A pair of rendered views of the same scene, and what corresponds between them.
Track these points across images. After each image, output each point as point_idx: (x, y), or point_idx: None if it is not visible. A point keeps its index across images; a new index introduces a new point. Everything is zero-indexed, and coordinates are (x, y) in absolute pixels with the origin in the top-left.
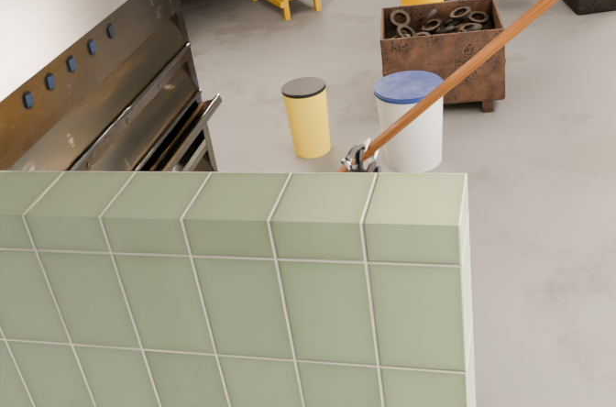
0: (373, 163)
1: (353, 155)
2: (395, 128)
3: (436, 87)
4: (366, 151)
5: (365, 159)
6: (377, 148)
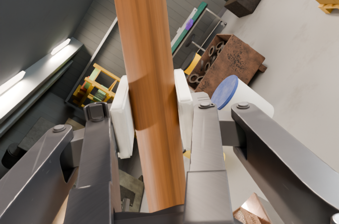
0: (197, 122)
1: (5, 203)
2: None
3: None
4: (145, 117)
5: (177, 145)
6: (163, 66)
